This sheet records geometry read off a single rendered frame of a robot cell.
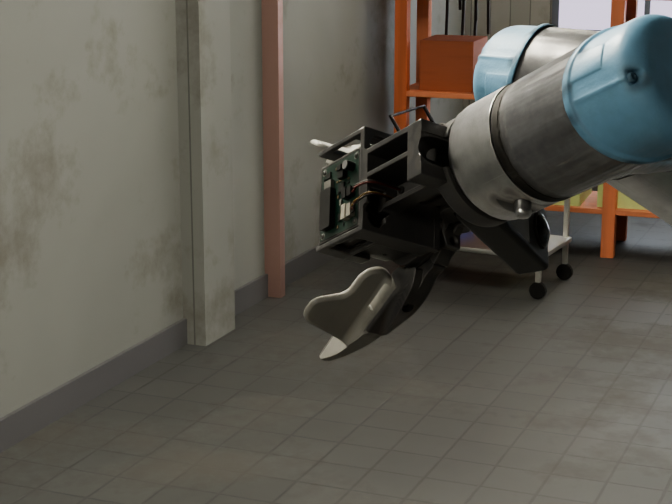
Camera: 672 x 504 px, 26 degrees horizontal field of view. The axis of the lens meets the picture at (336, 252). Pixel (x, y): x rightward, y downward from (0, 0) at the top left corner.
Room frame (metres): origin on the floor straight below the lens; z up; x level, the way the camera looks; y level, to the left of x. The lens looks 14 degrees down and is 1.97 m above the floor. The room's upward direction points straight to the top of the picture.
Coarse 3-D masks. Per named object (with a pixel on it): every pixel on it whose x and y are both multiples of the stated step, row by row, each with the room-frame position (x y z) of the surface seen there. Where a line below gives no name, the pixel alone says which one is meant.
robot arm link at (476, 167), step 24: (456, 120) 0.86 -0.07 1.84; (480, 120) 0.84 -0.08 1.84; (456, 144) 0.85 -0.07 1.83; (480, 144) 0.83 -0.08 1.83; (456, 168) 0.84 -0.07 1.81; (480, 168) 0.83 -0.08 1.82; (480, 192) 0.84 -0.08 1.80; (504, 192) 0.83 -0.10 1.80; (504, 216) 0.85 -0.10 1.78; (528, 216) 0.83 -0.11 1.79
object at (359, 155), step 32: (416, 128) 0.86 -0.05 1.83; (448, 128) 0.87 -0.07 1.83; (352, 160) 0.92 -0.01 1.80; (384, 160) 0.90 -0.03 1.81; (416, 160) 0.85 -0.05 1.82; (448, 160) 0.89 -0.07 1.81; (320, 192) 0.93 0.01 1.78; (352, 192) 0.90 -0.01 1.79; (384, 192) 0.89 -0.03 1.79; (416, 192) 0.87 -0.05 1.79; (448, 192) 0.85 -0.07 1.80; (320, 224) 0.91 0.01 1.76; (352, 224) 0.89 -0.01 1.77; (384, 224) 0.89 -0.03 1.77; (416, 224) 0.90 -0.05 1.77; (448, 224) 0.91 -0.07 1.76; (480, 224) 0.86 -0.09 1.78; (352, 256) 0.92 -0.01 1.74; (384, 256) 0.93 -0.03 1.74; (416, 256) 0.91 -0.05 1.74; (448, 256) 0.91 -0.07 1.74
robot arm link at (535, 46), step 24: (552, 24) 0.99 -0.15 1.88; (504, 48) 0.97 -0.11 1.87; (528, 48) 0.96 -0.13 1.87; (552, 48) 0.94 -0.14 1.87; (480, 72) 0.98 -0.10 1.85; (504, 72) 0.96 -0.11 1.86; (528, 72) 0.94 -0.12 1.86; (480, 96) 0.98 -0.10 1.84; (624, 192) 1.02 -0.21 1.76; (648, 192) 1.00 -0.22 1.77
